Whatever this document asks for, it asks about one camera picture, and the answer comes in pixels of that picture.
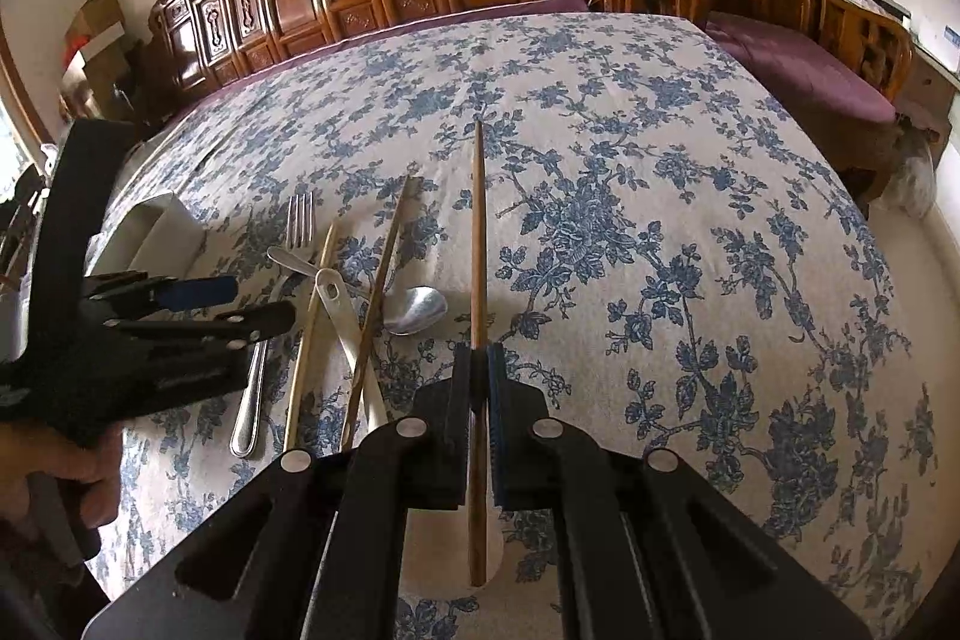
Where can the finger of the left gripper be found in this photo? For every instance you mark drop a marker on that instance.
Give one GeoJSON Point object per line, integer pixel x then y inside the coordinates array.
{"type": "Point", "coordinates": [135, 292]}
{"type": "Point", "coordinates": [248, 325]}

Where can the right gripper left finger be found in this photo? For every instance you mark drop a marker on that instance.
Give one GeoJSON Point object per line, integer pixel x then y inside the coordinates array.
{"type": "Point", "coordinates": [442, 453]}

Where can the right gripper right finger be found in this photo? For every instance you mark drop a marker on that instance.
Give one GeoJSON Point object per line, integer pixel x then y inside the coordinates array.
{"type": "Point", "coordinates": [520, 464]}

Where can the dark brown wooden chopstick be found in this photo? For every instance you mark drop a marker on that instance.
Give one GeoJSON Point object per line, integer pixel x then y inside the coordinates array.
{"type": "Point", "coordinates": [477, 501]}

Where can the person's left hand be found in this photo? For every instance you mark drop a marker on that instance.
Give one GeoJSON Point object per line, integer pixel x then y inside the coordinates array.
{"type": "Point", "coordinates": [34, 449]}

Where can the white ceramic spoon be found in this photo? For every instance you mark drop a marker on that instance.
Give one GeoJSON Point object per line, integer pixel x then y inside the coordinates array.
{"type": "Point", "coordinates": [332, 292]}

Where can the metal rectangular tray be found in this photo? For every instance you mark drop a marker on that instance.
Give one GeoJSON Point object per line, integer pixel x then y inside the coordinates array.
{"type": "Point", "coordinates": [159, 237]}

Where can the stainless steel spoon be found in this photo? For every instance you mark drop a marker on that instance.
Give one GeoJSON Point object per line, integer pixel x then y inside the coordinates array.
{"type": "Point", "coordinates": [405, 313]}

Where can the stacked cardboard boxes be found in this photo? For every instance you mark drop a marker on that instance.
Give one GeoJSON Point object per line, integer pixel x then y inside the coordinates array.
{"type": "Point", "coordinates": [98, 79]}

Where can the blue floral tablecloth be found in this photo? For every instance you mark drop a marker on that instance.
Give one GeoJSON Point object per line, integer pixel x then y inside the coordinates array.
{"type": "Point", "coordinates": [672, 263]}

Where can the purple sofa cushion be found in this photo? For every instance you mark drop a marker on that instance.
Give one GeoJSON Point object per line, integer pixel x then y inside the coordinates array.
{"type": "Point", "coordinates": [802, 70]}

